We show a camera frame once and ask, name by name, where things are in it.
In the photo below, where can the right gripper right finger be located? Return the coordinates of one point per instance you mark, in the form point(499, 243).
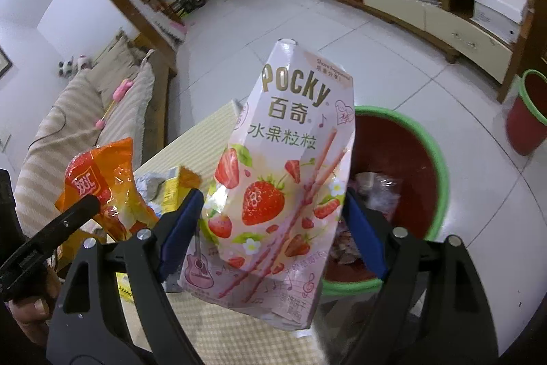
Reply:
point(431, 309)

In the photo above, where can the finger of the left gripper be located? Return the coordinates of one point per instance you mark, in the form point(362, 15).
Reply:
point(35, 251)

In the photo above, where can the orange snack wrapper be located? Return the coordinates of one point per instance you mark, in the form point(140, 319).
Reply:
point(107, 173)

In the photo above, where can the yellow drink carton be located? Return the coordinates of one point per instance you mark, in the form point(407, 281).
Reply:
point(179, 182)

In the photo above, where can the pink Pocky snack bag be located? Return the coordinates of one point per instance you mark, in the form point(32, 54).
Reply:
point(271, 210)

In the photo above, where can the yellow tissue pack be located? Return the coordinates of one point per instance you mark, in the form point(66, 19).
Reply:
point(124, 288)

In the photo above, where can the silver foil ball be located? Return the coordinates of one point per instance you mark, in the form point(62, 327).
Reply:
point(149, 184)

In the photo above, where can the trash inside bin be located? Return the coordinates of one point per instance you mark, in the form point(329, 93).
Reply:
point(371, 201)

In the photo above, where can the green rimmed red trash bin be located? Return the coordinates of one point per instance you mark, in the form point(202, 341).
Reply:
point(396, 146)

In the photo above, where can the small red trash bin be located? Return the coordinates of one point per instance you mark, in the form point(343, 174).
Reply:
point(526, 120)

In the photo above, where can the person's left hand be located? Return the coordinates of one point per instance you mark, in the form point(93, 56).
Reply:
point(32, 313)

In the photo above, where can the striped beige sofa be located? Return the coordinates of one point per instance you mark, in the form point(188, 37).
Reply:
point(69, 129)

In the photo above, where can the pink toy on sofa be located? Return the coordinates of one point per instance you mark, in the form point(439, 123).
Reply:
point(117, 96)

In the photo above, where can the checkered beige table mat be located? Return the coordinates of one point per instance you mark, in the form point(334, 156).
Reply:
point(223, 336)

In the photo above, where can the black white plush toy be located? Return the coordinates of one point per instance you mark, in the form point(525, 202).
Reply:
point(70, 67)

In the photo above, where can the beige sofa cushion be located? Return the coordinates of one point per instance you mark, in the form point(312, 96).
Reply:
point(121, 60)

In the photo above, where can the white box beside cabinet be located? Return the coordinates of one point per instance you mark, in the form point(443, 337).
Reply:
point(503, 18)

